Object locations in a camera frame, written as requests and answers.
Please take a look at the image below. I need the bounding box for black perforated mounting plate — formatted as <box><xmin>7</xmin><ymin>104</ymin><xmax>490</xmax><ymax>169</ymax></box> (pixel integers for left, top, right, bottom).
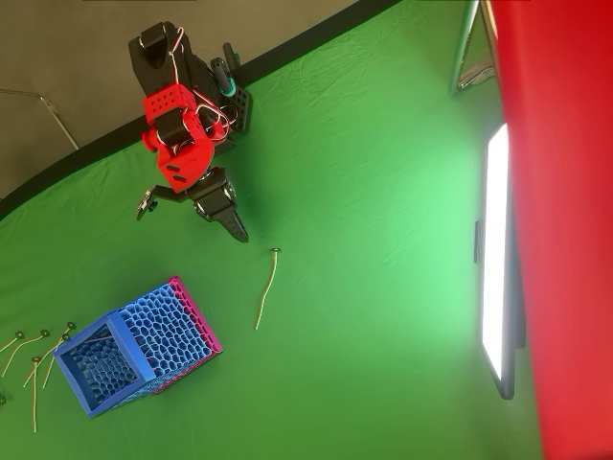
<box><xmin>217</xmin><ymin>84</ymin><xmax>253</xmax><ymax>136</ymax></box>

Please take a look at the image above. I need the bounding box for metal frame stand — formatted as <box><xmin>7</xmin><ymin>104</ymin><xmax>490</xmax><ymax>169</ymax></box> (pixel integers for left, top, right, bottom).
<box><xmin>448</xmin><ymin>0</ymin><xmax>500</xmax><ymax>98</ymax></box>

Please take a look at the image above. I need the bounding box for red cloth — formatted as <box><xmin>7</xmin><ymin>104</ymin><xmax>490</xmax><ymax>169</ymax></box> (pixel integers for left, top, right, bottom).
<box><xmin>488</xmin><ymin>0</ymin><xmax>613</xmax><ymax>460</ymax></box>

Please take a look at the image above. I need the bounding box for bright LED light panel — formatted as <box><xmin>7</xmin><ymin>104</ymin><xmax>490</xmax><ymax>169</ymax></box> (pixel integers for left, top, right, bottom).
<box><xmin>473</xmin><ymin>122</ymin><xmax>527</xmax><ymax>402</ymax></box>

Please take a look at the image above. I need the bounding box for red and white servo cable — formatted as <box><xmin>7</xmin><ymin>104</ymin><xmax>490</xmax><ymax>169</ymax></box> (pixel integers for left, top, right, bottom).
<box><xmin>167</xmin><ymin>26</ymin><xmax>186</xmax><ymax>86</ymax></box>

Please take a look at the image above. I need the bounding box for blue and pink mesh basket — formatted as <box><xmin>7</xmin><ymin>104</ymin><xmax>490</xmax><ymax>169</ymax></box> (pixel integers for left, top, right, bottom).
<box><xmin>52</xmin><ymin>275</ymin><xmax>224</xmax><ymax>420</ymax></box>

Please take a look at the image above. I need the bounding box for black clamp with teal handle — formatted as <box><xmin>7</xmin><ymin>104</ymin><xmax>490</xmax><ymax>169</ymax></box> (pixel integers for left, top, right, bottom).
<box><xmin>209</xmin><ymin>41</ymin><xmax>241</xmax><ymax>100</ymax></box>

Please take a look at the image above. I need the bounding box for small wrist camera on bracket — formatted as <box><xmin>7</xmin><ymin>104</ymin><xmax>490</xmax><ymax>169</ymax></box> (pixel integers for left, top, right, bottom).
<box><xmin>135</xmin><ymin>184</ymin><xmax>193</xmax><ymax>222</ymax></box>

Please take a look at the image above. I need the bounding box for green cloth with black border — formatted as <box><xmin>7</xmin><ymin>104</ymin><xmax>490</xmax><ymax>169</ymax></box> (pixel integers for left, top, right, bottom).
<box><xmin>0</xmin><ymin>0</ymin><xmax>545</xmax><ymax>460</ymax></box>

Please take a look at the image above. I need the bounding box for thin grey cable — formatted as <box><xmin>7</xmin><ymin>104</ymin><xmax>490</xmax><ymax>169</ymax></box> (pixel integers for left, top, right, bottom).
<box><xmin>0</xmin><ymin>87</ymin><xmax>80</xmax><ymax>151</ymax></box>

